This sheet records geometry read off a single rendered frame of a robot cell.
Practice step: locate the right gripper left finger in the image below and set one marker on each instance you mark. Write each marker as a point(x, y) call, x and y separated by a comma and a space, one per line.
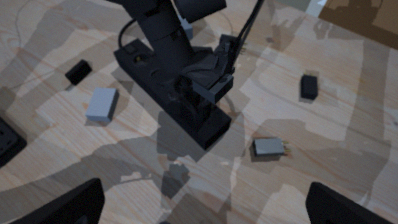
point(81, 205)

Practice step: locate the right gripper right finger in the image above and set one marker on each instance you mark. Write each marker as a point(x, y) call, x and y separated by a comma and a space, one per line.
point(326, 206)

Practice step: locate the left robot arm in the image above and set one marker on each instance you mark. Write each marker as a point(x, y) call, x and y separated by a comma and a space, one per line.
point(157, 19)

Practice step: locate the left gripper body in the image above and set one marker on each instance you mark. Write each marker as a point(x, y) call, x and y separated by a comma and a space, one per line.
point(183, 63)

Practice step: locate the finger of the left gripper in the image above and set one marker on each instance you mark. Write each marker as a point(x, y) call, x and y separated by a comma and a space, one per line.
point(185, 96)

